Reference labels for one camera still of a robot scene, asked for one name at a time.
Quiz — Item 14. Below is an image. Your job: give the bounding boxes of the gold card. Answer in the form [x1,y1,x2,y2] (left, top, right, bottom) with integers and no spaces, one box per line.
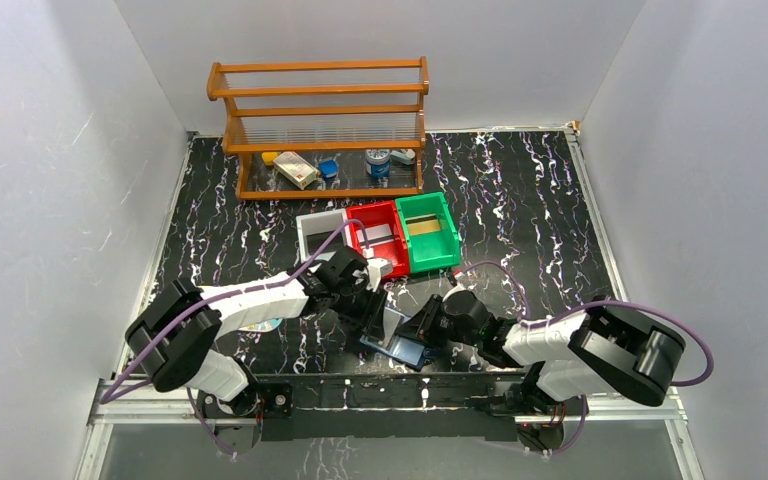
[406,215,441,237]

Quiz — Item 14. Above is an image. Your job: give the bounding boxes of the white plastic bin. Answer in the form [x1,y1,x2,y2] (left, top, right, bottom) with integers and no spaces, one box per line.
[296,209,353,262]

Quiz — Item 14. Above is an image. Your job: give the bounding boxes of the white red small box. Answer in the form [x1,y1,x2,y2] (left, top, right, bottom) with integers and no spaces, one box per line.
[273,151,319,190]

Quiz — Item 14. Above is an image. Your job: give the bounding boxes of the blue toothbrush blister pack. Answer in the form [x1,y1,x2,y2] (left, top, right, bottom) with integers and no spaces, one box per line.
[239,318,283,334]

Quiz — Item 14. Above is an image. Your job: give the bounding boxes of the wooden shelf rack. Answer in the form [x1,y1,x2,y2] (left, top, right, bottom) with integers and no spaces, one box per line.
[206,56,430,201]

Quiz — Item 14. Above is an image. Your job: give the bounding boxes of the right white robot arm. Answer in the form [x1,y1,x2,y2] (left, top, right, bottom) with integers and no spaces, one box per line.
[393,290,686,414]

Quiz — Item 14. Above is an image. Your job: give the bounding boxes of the blue round tin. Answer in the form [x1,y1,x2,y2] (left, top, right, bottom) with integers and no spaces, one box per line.
[364,149,392,179]

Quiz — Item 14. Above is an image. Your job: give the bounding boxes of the white card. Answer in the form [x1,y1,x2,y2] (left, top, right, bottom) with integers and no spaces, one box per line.
[357,223,395,249]

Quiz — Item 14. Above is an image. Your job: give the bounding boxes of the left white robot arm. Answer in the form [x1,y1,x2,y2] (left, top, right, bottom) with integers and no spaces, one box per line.
[125,246,393,417]

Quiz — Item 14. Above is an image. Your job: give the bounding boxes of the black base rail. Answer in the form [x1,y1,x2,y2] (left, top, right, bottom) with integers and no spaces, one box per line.
[195,372,590,452]

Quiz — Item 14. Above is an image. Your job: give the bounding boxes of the red plastic bin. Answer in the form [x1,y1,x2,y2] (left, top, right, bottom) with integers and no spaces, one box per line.
[346,200,410,279]

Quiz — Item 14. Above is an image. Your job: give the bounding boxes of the green plastic bin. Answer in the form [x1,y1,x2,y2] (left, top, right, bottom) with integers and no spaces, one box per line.
[395,192,461,274]

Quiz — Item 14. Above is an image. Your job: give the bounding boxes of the yellow small object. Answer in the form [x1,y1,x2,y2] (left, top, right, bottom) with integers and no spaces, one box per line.
[261,152,279,166]

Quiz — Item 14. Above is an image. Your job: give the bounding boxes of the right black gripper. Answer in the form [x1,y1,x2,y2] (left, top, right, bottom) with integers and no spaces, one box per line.
[395,293,481,349]

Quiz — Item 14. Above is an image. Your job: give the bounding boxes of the grey tape dispenser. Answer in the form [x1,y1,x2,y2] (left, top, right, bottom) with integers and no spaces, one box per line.
[390,149,417,165]

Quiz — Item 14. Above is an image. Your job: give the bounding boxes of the navy blue card holder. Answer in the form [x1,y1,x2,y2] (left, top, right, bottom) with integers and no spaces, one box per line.
[359,307,440,371]

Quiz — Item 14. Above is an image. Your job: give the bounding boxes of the blue small cube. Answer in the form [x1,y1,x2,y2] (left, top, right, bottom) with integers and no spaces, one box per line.
[317,157,339,181]

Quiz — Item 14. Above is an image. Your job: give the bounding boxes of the black card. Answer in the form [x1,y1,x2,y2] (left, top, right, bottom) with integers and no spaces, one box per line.
[304,231,345,259]

